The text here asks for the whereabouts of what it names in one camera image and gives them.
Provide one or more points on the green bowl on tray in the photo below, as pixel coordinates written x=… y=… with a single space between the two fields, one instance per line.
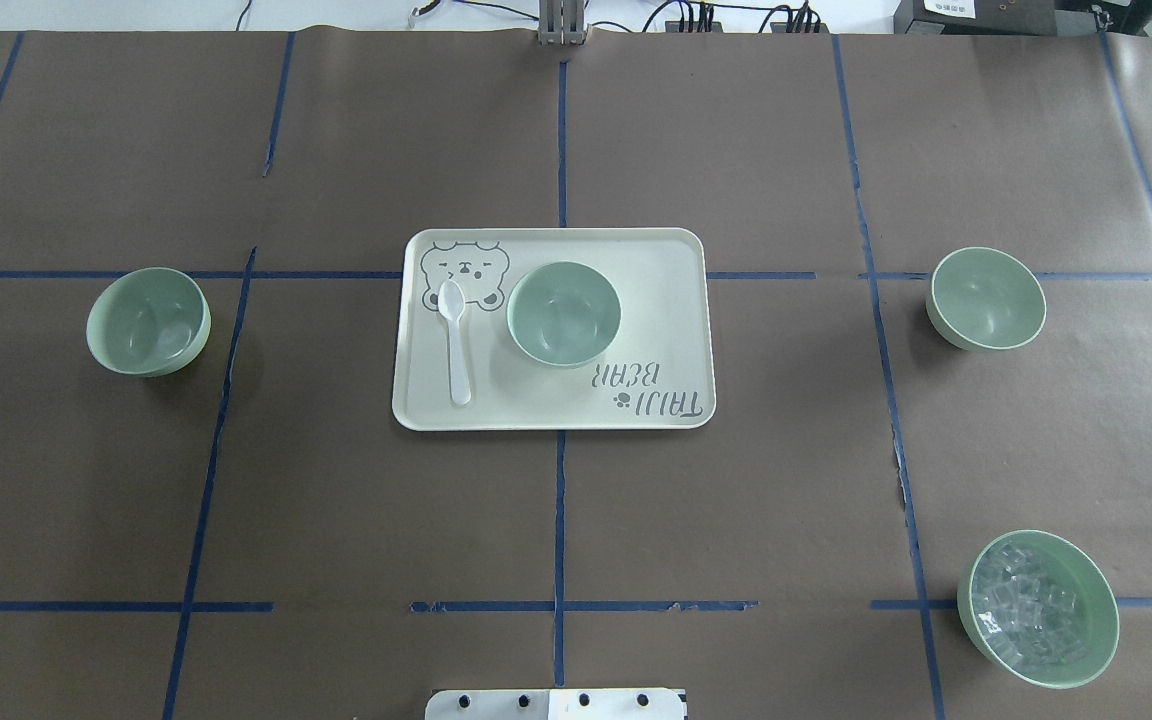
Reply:
x=564 y=314

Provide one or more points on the cream bear print tray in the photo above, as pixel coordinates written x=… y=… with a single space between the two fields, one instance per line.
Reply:
x=658 y=373

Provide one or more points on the white plastic spoon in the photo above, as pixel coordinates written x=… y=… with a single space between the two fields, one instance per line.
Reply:
x=451 y=306

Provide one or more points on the green bowl with ice cubes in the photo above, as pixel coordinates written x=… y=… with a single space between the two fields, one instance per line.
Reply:
x=1041 y=609

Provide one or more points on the aluminium frame post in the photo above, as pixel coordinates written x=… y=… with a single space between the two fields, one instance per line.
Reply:
x=562 y=23

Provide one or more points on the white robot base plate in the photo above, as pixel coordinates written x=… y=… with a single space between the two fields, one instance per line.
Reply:
x=558 y=703

